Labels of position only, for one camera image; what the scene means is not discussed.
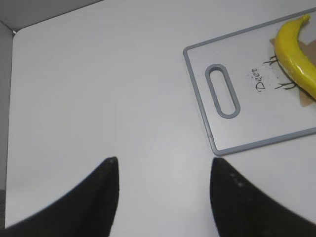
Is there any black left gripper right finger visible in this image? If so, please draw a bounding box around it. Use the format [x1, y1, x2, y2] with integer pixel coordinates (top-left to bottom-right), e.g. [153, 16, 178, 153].
[210, 158, 316, 237]

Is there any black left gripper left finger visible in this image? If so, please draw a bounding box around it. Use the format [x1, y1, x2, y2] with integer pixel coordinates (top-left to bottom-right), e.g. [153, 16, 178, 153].
[0, 157, 119, 237]

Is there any yellow plastic banana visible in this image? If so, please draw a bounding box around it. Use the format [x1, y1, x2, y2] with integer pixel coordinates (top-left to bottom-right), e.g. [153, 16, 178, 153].
[274, 14, 316, 98]

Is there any white grey-rimmed cutting board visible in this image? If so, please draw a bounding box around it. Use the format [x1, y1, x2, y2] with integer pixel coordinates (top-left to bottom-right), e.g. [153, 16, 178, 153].
[183, 8, 316, 156]

